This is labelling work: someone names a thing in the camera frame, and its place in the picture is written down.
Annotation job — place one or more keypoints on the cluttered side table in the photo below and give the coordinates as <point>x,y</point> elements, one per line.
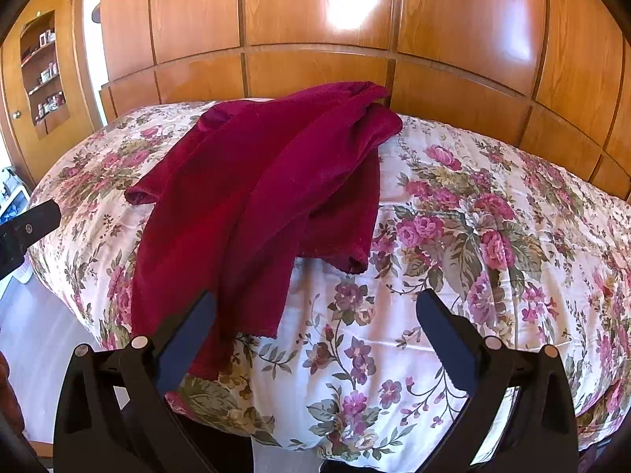
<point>14,196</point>

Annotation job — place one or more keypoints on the dark red knit garment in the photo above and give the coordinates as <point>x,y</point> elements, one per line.
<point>252,187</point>

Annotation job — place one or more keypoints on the floral quilted bedspread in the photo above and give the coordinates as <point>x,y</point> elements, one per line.
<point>526,250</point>

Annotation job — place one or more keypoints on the wooden shelf cabinet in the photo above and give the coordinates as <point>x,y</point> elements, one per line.
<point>46,92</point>

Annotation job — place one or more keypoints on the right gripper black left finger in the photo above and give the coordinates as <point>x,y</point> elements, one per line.
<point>113,415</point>

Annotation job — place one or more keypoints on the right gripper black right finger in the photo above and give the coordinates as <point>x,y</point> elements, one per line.
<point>541,431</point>

